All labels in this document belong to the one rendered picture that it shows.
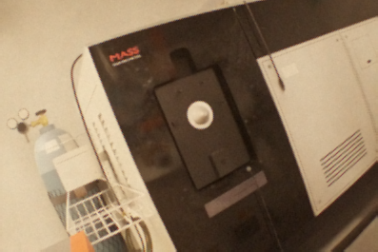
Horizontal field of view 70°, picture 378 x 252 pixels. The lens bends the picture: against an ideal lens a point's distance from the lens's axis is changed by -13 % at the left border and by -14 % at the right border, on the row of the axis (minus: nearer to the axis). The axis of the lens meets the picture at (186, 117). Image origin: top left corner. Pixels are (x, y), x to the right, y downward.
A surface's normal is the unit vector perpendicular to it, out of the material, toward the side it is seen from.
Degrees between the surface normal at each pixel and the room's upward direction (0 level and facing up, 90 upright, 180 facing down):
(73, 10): 90
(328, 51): 90
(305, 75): 90
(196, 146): 90
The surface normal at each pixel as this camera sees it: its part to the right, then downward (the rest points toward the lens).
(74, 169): 0.37, -0.13
